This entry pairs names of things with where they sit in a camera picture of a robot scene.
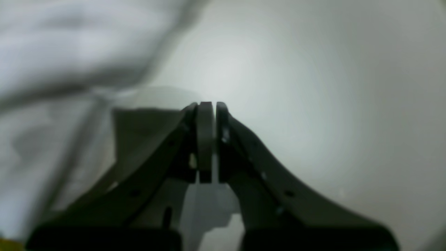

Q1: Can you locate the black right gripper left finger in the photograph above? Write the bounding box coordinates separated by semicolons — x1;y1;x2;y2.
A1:
25;102;214;251

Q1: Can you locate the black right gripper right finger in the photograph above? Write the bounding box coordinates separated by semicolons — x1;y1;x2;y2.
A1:
216;102;399;251

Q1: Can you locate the white printed t-shirt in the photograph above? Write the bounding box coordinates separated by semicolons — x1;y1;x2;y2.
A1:
0;0;204;242

